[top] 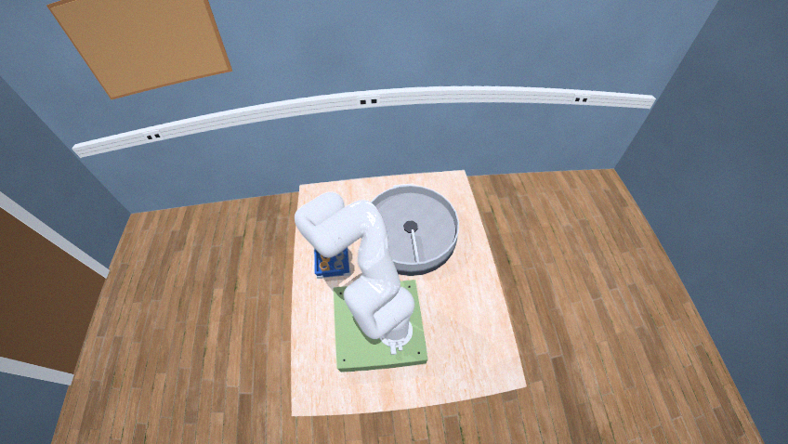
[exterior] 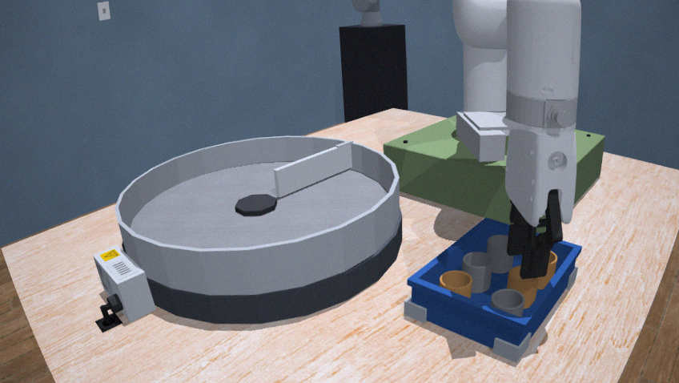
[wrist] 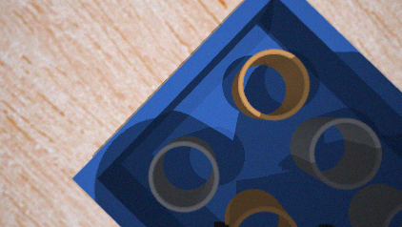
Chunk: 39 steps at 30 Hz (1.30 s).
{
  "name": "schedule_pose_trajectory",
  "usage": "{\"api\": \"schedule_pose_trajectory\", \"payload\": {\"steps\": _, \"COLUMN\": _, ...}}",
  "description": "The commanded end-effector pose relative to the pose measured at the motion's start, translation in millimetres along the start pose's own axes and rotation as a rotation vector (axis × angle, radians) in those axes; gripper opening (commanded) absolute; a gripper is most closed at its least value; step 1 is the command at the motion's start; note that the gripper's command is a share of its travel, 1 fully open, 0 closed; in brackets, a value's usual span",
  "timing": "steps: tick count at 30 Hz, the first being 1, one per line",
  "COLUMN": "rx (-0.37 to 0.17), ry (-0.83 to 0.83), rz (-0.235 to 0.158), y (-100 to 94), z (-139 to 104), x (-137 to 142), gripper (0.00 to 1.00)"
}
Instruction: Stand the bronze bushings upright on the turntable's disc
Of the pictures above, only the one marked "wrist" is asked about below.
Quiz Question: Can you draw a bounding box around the blue open-top crate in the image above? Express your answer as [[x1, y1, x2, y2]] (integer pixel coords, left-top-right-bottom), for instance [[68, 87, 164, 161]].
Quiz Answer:
[[72, 0, 402, 227]]

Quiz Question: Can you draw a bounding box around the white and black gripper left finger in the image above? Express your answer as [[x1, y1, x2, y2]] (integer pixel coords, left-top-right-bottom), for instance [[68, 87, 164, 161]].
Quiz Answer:
[[214, 221, 230, 227]]

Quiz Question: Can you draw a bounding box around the grey metal bushing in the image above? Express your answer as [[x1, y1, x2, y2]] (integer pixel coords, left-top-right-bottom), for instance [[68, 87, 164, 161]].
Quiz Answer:
[[290, 117, 382, 190], [349, 184, 402, 227], [149, 135, 220, 213]]

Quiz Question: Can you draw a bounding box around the bronze bushing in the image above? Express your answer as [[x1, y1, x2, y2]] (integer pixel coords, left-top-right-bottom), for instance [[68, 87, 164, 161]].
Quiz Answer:
[[225, 189, 297, 227], [231, 49, 310, 120]]

